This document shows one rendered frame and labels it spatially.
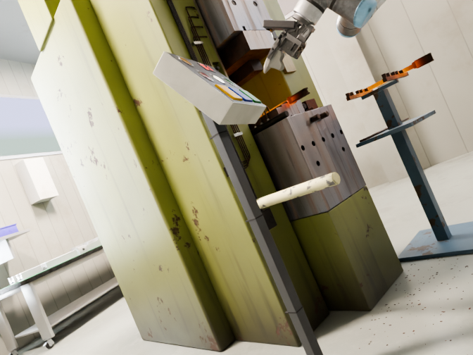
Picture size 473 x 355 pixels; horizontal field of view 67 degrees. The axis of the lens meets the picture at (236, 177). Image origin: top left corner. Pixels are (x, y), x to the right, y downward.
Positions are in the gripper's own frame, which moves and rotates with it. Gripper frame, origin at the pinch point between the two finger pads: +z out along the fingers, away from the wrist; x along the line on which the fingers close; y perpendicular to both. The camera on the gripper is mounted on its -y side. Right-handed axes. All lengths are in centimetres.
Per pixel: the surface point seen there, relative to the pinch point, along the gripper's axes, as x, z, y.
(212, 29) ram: 36, 1, -44
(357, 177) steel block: 60, 20, 51
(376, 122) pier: 334, -4, 42
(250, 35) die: 38.8, -6.2, -27.4
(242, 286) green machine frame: 21, 86, 41
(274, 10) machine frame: 89, -25, -43
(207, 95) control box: -27.0, 14.0, -1.5
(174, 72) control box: -27.0, 14.4, -14.7
